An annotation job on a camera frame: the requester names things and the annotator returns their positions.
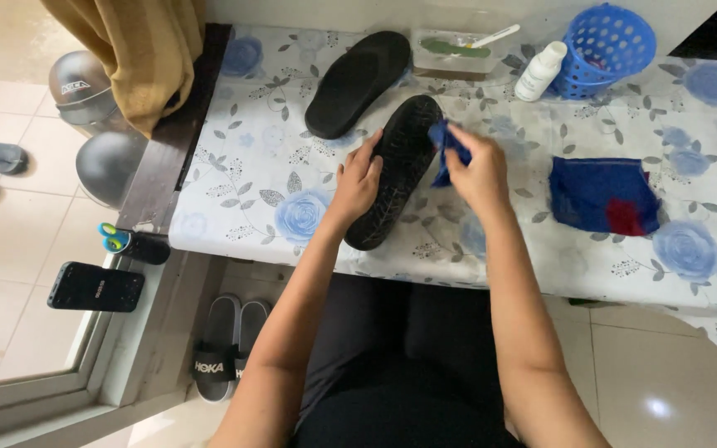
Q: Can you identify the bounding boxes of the person's left hand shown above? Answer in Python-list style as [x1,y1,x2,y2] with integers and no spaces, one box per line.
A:
[330,129,385,225]

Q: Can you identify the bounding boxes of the person's right hand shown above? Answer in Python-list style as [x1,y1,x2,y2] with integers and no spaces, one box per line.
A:
[444,123,510,214]

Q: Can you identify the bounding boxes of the small blue cleaning cloth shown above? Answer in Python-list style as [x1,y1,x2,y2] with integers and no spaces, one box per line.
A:
[427,119,473,189]

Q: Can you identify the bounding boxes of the black sandal with treaded sole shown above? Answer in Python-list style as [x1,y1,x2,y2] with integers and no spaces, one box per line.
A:
[344,95,444,252]

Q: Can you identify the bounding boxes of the floral blue rose tablecloth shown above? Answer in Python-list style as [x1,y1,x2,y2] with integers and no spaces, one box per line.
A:
[168,24,717,347]

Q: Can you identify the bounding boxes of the clear plastic container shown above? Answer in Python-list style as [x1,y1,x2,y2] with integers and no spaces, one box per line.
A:
[411,28,511,82]

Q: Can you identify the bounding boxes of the green sponge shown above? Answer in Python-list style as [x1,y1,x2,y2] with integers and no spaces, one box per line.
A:
[419,39,492,60]

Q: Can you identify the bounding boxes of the white plastic bottle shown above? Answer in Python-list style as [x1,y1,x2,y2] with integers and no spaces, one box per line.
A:
[513,41,568,103]

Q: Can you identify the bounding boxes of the white toothbrush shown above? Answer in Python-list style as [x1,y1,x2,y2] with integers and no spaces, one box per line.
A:
[468,24,521,50]

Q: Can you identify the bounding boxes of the black sandal with smooth footbed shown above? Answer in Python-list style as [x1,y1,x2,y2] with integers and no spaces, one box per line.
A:
[304,30,412,140]

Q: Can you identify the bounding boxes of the blue and red folded cloth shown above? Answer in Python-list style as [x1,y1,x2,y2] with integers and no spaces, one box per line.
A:
[548,156,662,237]

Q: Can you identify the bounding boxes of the blue perforated plastic basket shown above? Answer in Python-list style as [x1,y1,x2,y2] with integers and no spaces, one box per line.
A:
[551,3,657,101]

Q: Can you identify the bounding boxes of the person's black clothing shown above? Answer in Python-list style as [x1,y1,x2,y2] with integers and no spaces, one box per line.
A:
[289,273,527,448]

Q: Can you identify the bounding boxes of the black grey slide with lettering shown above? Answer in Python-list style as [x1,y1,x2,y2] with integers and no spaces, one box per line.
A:
[192,294,242,403]
[233,299,273,382]

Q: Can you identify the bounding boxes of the mustard yellow curtain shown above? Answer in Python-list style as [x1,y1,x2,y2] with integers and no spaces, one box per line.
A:
[40,0,207,139]

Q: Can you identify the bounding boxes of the plain dark grey helmet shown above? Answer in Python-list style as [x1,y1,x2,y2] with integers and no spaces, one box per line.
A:
[75,131,148,209]

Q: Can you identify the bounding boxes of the grey helmet with logo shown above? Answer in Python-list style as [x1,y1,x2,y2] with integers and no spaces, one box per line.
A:
[48,50,120,127]

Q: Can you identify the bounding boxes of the black smartphone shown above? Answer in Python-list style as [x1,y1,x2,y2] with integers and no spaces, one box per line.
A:
[46,261,146,313]

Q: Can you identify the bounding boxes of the scissors with green blue handles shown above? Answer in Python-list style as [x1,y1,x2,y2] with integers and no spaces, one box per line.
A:
[98,222,171,266]

